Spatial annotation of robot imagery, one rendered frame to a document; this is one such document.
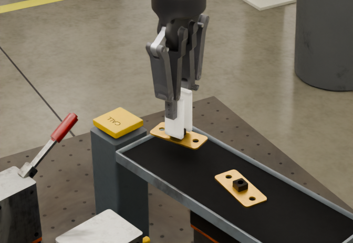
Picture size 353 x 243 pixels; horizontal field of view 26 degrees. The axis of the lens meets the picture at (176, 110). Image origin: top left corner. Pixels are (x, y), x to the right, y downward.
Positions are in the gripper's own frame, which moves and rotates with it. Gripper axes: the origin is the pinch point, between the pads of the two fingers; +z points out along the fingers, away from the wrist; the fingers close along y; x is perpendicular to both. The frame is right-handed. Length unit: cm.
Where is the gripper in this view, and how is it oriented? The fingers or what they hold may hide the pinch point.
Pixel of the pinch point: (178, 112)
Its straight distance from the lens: 113.3
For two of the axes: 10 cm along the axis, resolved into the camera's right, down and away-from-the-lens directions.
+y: -5.4, 4.3, -7.2
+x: 8.4, 2.8, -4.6
